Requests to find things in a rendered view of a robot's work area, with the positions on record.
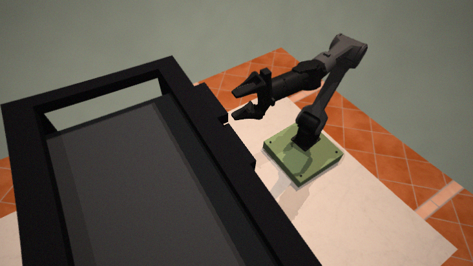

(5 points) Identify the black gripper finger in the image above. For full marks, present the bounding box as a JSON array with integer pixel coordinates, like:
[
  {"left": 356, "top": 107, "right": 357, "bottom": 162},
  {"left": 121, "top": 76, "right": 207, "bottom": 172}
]
[
  {"left": 231, "top": 71, "right": 267, "bottom": 98},
  {"left": 231, "top": 101, "right": 263, "bottom": 121}
]

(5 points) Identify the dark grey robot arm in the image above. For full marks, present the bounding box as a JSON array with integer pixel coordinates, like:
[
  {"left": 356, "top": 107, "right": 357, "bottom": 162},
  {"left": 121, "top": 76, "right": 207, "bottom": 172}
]
[{"left": 279, "top": 33, "right": 368, "bottom": 151}]

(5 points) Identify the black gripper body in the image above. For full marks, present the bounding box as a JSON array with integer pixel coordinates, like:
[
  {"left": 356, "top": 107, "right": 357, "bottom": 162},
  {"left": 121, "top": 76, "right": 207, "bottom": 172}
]
[{"left": 257, "top": 67, "right": 288, "bottom": 116}]

